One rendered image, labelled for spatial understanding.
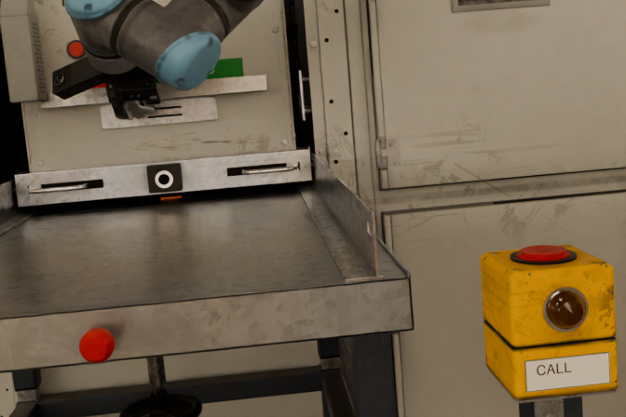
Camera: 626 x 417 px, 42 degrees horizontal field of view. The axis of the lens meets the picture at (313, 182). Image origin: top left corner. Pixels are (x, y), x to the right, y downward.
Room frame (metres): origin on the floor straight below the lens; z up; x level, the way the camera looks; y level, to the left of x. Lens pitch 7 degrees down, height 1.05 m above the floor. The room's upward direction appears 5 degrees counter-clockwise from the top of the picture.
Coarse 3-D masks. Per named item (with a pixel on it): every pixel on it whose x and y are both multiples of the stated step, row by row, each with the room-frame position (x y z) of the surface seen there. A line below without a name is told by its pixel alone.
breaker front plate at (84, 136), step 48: (48, 0) 1.49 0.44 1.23; (48, 48) 1.49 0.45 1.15; (240, 48) 1.51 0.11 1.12; (192, 96) 1.50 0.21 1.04; (240, 96) 1.51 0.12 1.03; (288, 96) 1.52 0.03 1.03; (48, 144) 1.49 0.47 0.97; (96, 144) 1.49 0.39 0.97; (144, 144) 1.50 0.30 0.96; (192, 144) 1.50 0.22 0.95; (240, 144) 1.51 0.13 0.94; (288, 144) 1.52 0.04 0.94
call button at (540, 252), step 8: (528, 248) 0.63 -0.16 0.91; (536, 248) 0.62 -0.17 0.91; (544, 248) 0.62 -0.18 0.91; (552, 248) 0.62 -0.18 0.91; (560, 248) 0.62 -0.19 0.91; (520, 256) 0.61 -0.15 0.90; (528, 256) 0.61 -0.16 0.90; (536, 256) 0.60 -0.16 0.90; (544, 256) 0.60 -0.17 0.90; (552, 256) 0.60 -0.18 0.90; (560, 256) 0.60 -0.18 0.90
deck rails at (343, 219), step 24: (0, 192) 1.39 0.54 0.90; (312, 192) 1.46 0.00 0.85; (336, 192) 1.13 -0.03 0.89; (0, 216) 1.38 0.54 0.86; (312, 216) 1.20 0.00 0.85; (336, 216) 1.15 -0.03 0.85; (360, 216) 0.89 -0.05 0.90; (336, 240) 1.00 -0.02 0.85; (360, 240) 0.91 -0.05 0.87; (336, 264) 0.87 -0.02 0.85; (360, 264) 0.85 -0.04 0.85
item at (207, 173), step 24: (96, 168) 1.48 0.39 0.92; (120, 168) 1.48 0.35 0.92; (144, 168) 1.49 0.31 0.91; (192, 168) 1.49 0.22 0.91; (216, 168) 1.50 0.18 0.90; (240, 168) 1.50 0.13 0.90; (24, 192) 1.47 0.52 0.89; (72, 192) 1.48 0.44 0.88; (96, 192) 1.48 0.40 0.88; (120, 192) 1.48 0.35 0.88; (144, 192) 1.49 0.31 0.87; (168, 192) 1.49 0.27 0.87
